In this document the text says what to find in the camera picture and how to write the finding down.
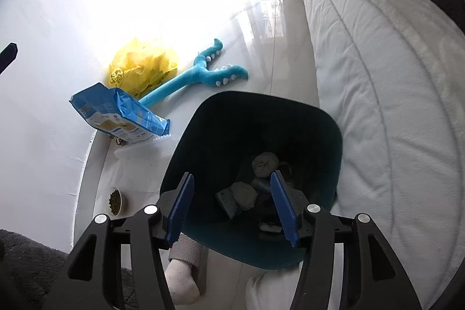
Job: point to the pet food bowl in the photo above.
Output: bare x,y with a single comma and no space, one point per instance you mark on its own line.
117,201

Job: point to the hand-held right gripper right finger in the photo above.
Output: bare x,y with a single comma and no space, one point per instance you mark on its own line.
285,208

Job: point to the dark teal bin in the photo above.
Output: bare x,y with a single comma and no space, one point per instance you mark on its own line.
225,121

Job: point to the blue plush toy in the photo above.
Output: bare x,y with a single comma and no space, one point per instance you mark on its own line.
181,81

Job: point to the dark fuzzy cloth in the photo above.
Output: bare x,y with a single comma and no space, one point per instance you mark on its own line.
25,259

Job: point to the person's foot white sock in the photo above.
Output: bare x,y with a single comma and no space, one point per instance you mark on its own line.
181,281

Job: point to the yellow plastic bag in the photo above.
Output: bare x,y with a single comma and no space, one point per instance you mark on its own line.
138,66

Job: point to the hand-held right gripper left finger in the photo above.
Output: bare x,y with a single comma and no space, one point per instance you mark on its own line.
180,208

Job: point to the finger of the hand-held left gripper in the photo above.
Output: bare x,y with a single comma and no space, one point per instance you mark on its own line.
9,55

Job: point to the blue pet food bag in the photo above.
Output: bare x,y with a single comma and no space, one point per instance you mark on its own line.
120,114

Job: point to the bed with white cover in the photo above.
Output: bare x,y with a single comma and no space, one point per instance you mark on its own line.
381,77

